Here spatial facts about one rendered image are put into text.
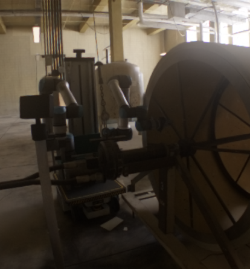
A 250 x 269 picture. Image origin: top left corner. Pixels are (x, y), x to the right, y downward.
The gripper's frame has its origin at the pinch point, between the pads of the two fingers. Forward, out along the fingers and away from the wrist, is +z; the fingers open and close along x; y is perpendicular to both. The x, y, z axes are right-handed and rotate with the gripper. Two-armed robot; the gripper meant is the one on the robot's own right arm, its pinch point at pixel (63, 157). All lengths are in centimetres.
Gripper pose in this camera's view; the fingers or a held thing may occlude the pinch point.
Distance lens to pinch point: 153.6
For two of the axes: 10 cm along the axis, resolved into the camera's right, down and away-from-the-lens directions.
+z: 0.4, 9.8, 1.8
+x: -3.5, -1.5, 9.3
